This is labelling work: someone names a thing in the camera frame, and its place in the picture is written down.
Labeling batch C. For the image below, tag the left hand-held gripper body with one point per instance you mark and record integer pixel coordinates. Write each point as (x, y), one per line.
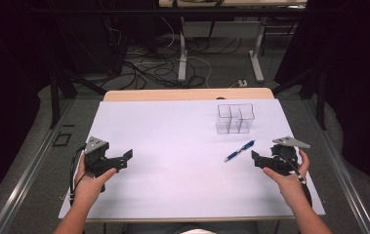
(96, 161)

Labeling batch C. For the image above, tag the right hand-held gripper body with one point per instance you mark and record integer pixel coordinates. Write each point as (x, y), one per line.
(283, 159)

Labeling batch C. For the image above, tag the blue pen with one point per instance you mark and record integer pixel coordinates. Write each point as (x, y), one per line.
(238, 151)

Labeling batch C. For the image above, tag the clear plastic organizer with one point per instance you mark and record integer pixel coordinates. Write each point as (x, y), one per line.
(234, 118)

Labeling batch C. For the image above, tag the person's right hand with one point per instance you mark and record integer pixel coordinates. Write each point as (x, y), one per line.
(288, 183)

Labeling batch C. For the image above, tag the person's left hand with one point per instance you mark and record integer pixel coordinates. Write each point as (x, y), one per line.
(90, 187)

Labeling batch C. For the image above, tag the white table cover sheet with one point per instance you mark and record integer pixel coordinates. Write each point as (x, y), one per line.
(179, 156)

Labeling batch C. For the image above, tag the black metal stand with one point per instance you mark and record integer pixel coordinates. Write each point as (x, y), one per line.
(55, 104)
(320, 97)

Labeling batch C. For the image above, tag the white power plug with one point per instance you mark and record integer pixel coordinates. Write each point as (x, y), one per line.
(242, 83)

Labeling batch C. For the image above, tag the white-legged background desk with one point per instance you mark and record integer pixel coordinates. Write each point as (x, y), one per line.
(182, 58)

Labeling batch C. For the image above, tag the aluminium floor rail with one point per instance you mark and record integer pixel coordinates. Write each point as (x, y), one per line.
(26, 175)
(338, 169)

